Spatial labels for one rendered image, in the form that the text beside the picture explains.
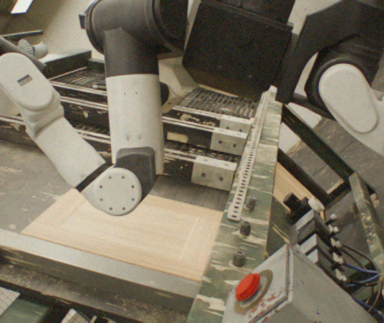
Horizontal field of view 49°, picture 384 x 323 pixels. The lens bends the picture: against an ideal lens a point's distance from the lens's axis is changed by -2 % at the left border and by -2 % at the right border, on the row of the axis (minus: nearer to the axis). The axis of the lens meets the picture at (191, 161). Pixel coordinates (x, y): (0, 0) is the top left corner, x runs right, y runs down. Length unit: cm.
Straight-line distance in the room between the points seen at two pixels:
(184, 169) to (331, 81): 62
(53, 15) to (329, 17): 662
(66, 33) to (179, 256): 645
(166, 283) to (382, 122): 52
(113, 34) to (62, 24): 654
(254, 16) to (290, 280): 50
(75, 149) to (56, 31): 662
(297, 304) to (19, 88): 52
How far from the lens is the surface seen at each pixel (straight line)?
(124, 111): 70
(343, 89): 86
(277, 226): 112
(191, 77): 87
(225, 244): 97
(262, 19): 83
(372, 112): 88
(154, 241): 100
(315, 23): 87
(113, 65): 72
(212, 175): 131
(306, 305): 50
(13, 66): 75
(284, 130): 510
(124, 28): 71
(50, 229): 102
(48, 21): 739
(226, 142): 161
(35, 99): 73
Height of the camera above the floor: 113
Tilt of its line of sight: 4 degrees down
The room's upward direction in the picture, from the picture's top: 48 degrees counter-clockwise
